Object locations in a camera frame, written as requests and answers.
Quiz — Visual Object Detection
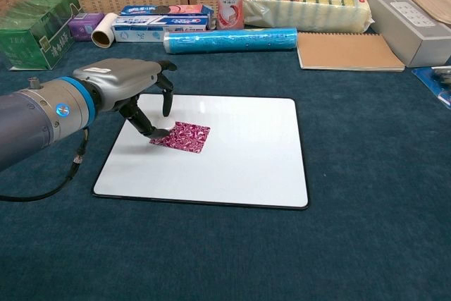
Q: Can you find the brown spiral notebook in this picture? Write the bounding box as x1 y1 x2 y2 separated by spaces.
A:
296 31 406 73

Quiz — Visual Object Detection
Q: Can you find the purple small box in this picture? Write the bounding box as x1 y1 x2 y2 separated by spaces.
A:
68 12 106 42

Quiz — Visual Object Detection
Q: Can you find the blue blister package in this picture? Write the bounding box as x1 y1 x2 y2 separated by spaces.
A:
411 66 451 110

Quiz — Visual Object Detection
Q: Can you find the green tea box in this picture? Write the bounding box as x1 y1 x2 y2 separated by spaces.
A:
0 0 82 71

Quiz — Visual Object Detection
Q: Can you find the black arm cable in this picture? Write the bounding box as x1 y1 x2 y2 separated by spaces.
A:
0 127 89 202

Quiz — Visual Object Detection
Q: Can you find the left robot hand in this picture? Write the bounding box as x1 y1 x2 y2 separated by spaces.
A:
72 57 178 140

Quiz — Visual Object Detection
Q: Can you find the blue plastic wrapped roll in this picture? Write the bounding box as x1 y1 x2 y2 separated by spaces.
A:
163 27 299 55

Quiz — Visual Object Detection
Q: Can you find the blue pink cookie box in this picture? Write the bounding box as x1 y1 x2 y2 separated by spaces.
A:
119 4 216 30

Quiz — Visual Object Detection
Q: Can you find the yellow sponge multipack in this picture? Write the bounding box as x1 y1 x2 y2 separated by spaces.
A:
242 0 375 35

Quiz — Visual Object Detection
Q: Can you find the white rectangular board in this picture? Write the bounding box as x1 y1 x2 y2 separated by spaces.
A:
92 93 310 211

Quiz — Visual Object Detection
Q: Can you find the white paper roll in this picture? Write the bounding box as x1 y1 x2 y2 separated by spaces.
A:
91 12 118 49

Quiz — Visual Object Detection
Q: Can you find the grey rectangular box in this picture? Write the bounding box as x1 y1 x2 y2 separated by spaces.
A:
366 0 451 68

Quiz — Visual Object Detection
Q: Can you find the blue white toothpaste box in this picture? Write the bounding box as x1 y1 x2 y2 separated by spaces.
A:
111 15 211 43

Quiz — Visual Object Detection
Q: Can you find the beige woven fan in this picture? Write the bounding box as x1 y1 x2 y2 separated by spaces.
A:
407 0 451 24

